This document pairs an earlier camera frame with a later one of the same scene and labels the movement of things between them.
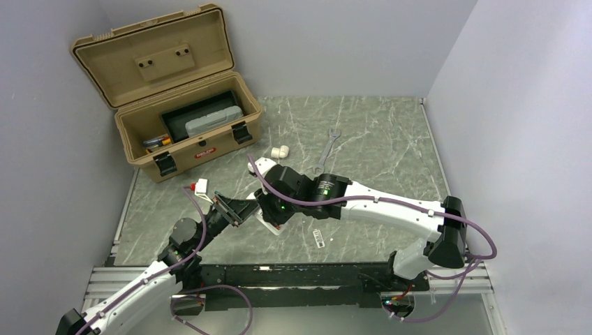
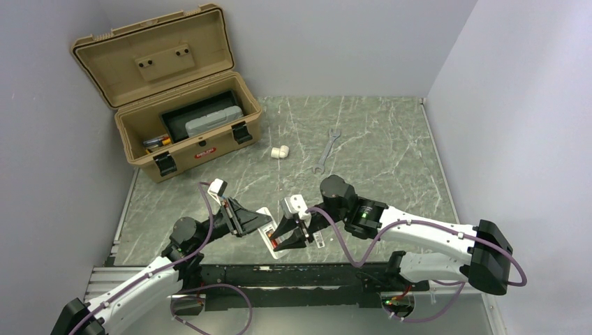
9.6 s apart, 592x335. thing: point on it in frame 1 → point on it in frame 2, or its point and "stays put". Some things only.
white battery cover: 318,238 stays put
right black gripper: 269,212 → 294,241
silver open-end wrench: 320,167 stays put
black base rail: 305,285 stays put
